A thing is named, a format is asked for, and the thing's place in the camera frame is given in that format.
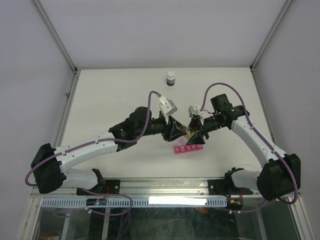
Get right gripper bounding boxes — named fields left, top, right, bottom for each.
left=185, top=114, right=226, bottom=145

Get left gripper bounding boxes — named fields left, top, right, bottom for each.
left=136, top=115, right=187, bottom=143

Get clear bottle yellow pills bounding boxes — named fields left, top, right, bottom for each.
left=181, top=125, right=195, bottom=140

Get pink weekly pill organizer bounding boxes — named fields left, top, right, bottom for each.
left=173, top=136, right=204, bottom=155

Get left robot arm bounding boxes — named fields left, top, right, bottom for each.
left=31, top=106, right=187, bottom=195

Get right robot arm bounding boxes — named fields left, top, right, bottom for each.
left=187, top=94, right=301, bottom=201

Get white cap dark bottle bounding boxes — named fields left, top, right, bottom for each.
left=166, top=71, right=176, bottom=87

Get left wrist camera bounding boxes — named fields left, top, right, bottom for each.
left=158, top=95, right=178, bottom=124

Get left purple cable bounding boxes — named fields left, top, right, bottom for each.
left=24, top=90, right=163, bottom=186

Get purple cable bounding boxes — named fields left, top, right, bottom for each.
left=24, top=90, right=163, bottom=186
left=201, top=82, right=300, bottom=205

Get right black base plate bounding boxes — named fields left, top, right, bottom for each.
left=207, top=179, right=231, bottom=198

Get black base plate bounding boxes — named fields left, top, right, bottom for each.
left=76, top=179, right=121, bottom=196
left=207, top=179, right=231, bottom=198

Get aluminium mounting rail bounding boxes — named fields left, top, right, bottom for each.
left=30, top=178, right=264, bottom=200

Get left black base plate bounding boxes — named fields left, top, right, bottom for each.
left=76, top=179, right=121, bottom=196

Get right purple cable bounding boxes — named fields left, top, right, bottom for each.
left=201, top=82, right=300, bottom=205

